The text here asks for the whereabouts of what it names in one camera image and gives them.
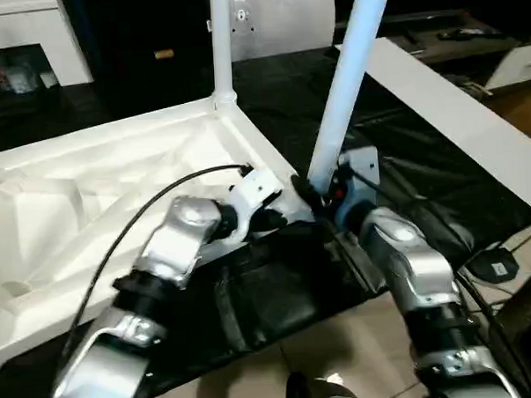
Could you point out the white plastic table leg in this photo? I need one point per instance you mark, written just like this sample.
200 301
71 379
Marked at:
222 46
348 81

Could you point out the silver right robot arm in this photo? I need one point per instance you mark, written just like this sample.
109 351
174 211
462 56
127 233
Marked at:
409 263

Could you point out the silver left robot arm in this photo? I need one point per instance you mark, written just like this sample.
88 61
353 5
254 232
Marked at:
183 238

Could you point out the black table mat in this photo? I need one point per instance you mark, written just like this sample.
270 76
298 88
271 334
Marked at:
414 179

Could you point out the grey cushion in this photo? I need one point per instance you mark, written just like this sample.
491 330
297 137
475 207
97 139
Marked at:
284 22

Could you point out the black round floor device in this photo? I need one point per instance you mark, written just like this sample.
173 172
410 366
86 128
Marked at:
493 266

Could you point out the dark robot foot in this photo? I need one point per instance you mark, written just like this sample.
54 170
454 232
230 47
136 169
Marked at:
322 390

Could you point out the small brown label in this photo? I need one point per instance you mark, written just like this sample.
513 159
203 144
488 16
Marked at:
164 54

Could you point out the black remote control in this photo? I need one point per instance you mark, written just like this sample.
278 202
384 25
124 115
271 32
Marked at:
458 33

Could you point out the black couch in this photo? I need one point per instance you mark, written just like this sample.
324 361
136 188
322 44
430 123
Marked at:
152 36

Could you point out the white storage box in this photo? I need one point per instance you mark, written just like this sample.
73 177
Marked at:
515 64

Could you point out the white cabinet with glass doors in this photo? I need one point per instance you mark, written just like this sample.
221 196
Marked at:
28 24

